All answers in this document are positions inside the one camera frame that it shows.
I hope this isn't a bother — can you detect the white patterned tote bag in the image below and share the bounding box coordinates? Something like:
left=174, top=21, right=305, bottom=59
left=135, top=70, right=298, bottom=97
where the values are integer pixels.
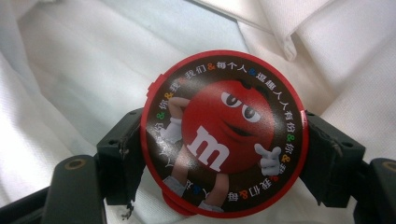
left=0, top=0, right=396, bottom=224

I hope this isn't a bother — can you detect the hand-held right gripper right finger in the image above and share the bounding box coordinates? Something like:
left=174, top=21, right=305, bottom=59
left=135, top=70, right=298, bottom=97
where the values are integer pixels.
left=299, top=110, right=367, bottom=208

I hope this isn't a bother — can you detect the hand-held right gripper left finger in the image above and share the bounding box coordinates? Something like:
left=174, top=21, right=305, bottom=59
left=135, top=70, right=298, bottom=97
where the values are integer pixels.
left=96, top=106, right=148, bottom=207

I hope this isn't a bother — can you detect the red candy can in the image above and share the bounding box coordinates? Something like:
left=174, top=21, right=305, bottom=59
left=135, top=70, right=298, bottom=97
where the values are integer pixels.
left=139, top=49, right=310, bottom=218

